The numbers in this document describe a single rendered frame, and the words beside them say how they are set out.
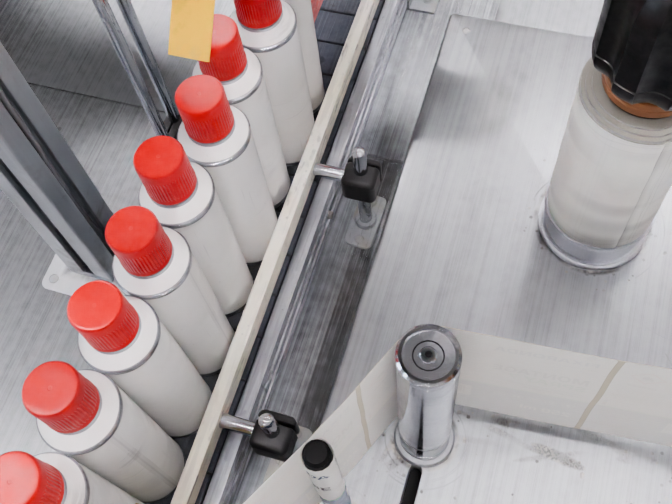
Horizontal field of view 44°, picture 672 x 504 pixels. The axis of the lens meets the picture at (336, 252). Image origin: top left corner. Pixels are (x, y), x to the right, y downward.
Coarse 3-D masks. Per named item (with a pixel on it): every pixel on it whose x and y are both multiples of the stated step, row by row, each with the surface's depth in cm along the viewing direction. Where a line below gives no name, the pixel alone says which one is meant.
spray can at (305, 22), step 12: (288, 0) 64; (300, 0) 65; (300, 12) 66; (312, 12) 69; (300, 24) 67; (312, 24) 69; (300, 36) 68; (312, 36) 70; (312, 48) 71; (312, 60) 72; (312, 72) 73; (312, 84) 74; (312, 96) 75; (324, 96) 78; (312, 108) 77
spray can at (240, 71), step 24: (216, 24) 57; (216, 48) 56; (240, 48) 57; (192, 72) 61; (216, 72) 58; (240, 72) 58; (240, 96) 59; (264, 96) 62; (264, 120) 63; (264, 144) 65; (264, 168) 68
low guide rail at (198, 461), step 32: (352, 32) 77; (352, 64) 76; (320, 128) 73; (320, 160) 73; (288, 192) 70; (288, 224) 69; (256, 288) 66; (256, 320) 65; (224, 384) 63; (192, 448) 61; (192, 480) 60
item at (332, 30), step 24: (336, 0) 84; (360, 0) 83; (384, 0) 86; (336, 24) 82; (336, 48) 81; (336, 120) 77; (288, 168) 75; (312, 192) 74; (288, 264) 73; (240, 312) 69; (240, 384) 66; (216, 456) 64
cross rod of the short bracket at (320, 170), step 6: (318, 168) 71; (324, 168) 71; (330, 168) 71; (336, 168) 71; (342, 168) 71; (318, 174) 71; (324, 174) 71; (330, 174) 71; (336, 174) 71; (342, 174) 71; (336, 180) 71
